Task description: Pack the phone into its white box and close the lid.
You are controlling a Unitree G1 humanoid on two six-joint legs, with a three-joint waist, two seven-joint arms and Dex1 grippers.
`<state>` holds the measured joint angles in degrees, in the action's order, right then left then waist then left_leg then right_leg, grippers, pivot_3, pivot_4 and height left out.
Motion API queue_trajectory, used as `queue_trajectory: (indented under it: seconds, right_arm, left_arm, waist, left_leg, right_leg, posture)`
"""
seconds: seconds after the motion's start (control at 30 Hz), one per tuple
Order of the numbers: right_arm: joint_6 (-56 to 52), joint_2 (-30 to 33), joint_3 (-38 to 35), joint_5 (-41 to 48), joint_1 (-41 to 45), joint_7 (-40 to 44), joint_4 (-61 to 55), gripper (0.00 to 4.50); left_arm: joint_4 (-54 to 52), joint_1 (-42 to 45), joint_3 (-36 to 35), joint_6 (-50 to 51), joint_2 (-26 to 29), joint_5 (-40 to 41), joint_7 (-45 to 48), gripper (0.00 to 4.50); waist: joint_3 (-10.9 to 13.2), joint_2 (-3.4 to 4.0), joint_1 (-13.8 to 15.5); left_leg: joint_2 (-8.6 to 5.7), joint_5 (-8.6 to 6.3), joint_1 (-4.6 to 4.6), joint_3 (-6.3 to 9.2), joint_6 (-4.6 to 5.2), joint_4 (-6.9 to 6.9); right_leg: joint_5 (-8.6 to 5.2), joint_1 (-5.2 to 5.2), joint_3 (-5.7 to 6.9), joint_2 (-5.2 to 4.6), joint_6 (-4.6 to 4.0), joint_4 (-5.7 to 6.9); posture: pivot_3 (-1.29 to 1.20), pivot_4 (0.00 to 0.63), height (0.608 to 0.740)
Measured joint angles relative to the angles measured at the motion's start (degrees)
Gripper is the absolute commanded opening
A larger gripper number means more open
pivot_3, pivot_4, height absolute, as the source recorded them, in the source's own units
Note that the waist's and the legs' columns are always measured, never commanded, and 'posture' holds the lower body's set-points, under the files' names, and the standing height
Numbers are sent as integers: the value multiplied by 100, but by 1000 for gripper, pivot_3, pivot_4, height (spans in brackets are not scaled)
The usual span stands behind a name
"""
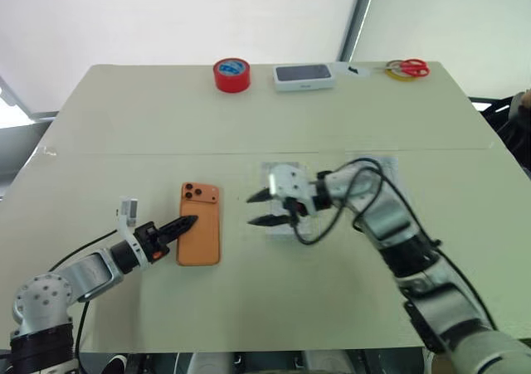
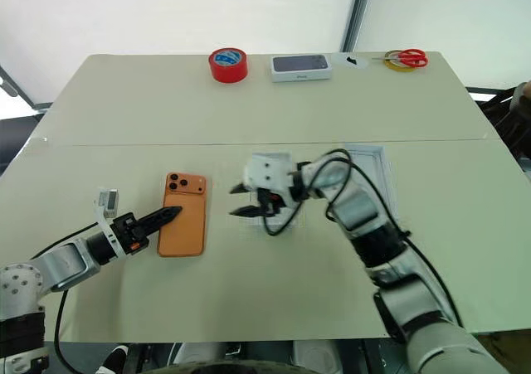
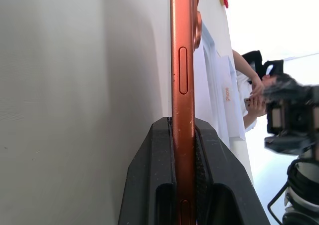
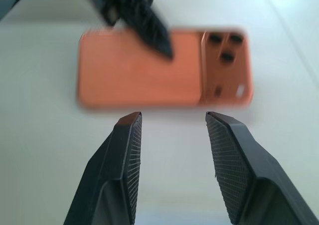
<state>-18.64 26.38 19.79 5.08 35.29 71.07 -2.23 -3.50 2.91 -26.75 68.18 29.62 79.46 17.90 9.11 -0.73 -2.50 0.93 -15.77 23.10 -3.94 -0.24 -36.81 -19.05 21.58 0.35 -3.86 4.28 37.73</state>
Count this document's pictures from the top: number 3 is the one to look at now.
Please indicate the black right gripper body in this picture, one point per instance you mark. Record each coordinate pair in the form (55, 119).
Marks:
(291, 120)

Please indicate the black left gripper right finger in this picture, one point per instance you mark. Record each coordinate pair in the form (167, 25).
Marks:
(224, 170)

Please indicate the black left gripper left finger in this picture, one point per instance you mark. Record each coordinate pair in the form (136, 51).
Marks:
(149, 175)

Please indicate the black VR headset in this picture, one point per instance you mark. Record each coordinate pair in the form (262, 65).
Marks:
(259, 63)

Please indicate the orange smartphone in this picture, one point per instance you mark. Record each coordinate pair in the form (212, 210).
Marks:
(183, 85)

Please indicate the person in white shirt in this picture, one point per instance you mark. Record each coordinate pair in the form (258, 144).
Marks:
(245, 85)

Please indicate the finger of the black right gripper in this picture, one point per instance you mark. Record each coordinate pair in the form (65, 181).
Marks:
(286, 87)

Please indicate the white phone box lid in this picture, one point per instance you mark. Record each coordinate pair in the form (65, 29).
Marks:
(230, 105)

